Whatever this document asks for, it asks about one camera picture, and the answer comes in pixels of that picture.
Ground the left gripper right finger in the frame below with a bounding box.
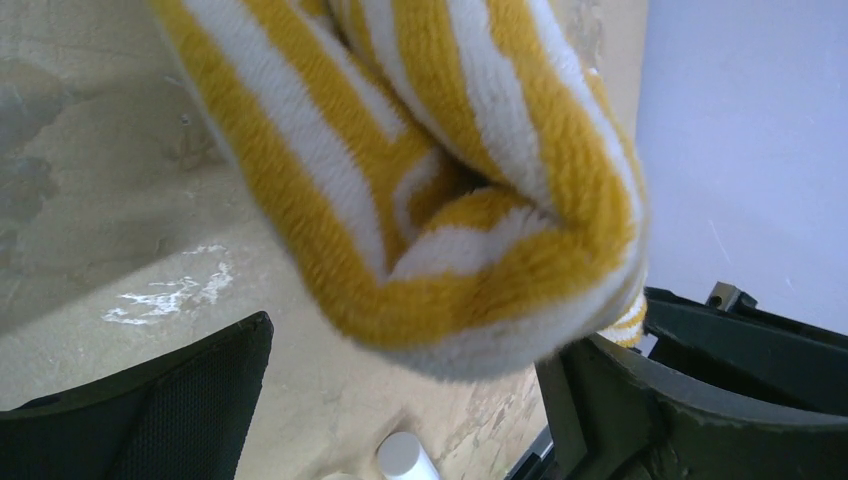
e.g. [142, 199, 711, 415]
[536, 286, 847, 479]

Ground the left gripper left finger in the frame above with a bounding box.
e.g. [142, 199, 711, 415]
[1, 312, 274, 479]

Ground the lavender cosmetic tube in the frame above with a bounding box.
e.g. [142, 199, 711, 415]
[377, 431, 441, 480]

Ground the yellow striped garment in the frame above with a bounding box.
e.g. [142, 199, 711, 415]
[151, 1, 649, 381]

